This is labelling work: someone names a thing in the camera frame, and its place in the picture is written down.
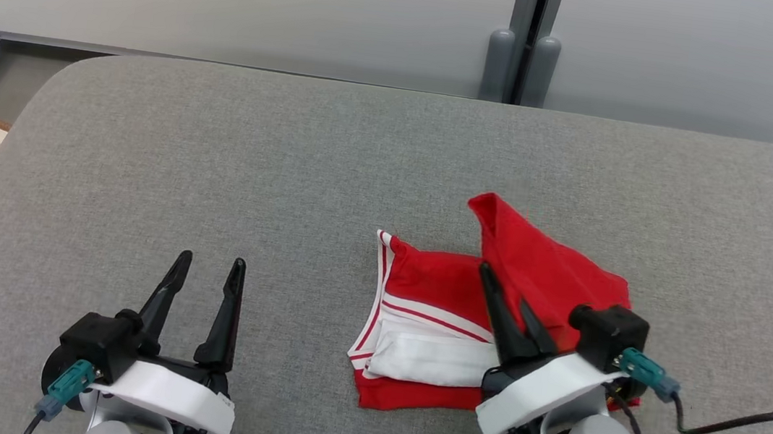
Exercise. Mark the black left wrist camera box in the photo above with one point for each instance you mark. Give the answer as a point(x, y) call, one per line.
point(99, 341)

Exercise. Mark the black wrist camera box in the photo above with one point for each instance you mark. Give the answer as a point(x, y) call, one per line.
point(610, 333)
point(99, 341)

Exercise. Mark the grey rounded post cap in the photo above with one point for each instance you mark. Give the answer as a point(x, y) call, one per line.
point(498, 66)
point(544, 71)

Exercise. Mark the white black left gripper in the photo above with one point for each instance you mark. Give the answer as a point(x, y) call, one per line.
point(170, 392)

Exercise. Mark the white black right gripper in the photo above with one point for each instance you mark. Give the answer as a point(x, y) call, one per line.
point(541, 391)

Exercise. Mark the grey metal partition post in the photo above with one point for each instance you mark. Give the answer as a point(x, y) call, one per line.
point(526, 14)

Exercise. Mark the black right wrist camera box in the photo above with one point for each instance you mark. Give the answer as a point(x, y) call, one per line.
point(610, 333)

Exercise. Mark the red jersey shirt white sleeves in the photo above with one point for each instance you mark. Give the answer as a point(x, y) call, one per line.
point(436, 288)

